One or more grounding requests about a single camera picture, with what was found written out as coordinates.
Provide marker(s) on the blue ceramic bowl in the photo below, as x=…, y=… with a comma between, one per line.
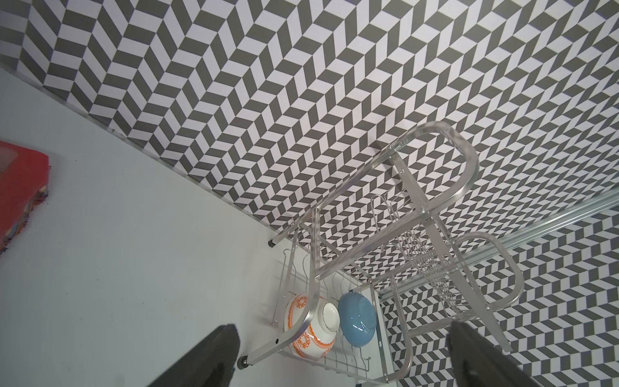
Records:
x=358, y=319

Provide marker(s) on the metal dish rack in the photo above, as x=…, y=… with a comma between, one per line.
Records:
x=410, y=267

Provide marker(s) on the red white patterned bowl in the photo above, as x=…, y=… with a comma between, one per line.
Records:
x=319, y=338

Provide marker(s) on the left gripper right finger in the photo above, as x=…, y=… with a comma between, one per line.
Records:
x=476, y=362

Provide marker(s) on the red candy bag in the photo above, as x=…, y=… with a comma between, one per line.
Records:
x=24, y=185

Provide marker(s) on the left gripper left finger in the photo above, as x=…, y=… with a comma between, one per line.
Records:
x=211, y=362

